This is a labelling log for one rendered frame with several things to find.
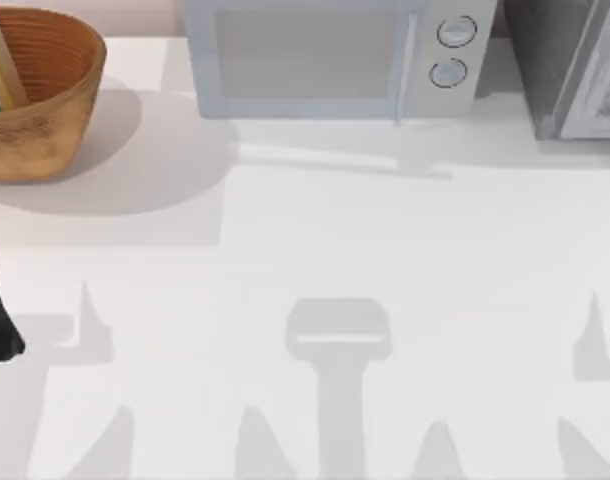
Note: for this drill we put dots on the round microwave knob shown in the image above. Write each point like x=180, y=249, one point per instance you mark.
x=448, y=73
x=456, y=31

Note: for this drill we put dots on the pale microwave oven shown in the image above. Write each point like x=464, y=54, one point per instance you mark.
x=450, y=97

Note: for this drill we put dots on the wooden basket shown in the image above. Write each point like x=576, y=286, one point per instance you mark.
x=60, y=115

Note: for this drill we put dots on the microwave door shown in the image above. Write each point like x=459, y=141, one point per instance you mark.
x=305, y=55

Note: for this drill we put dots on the pale box in basket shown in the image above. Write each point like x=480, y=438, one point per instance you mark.
x=2, y=70

